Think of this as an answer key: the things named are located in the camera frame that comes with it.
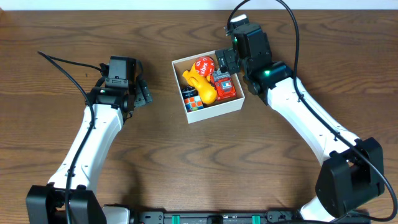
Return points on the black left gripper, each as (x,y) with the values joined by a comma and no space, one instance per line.
(141,93)

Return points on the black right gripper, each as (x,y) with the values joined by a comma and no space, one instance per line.
(228,59)

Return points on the red ball with white numbers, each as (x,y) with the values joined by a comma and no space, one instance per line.
(205,66)

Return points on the red toy fire truck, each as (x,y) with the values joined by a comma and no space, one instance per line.
(223,83)

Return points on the white cardboard box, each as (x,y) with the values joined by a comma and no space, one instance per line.
(216,109)

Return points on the yellow rubber toy animal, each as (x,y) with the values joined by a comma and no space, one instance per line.
(205,90)

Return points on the black round cap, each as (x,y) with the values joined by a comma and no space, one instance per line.
(189,92)

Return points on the colourful puzzle cube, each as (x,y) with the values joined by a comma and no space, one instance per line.
(193,103)

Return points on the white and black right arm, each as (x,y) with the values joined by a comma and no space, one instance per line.
(352,169)

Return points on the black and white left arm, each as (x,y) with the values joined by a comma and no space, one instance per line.
(70,194)

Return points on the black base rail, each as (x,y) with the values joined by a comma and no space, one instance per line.
(271,216)

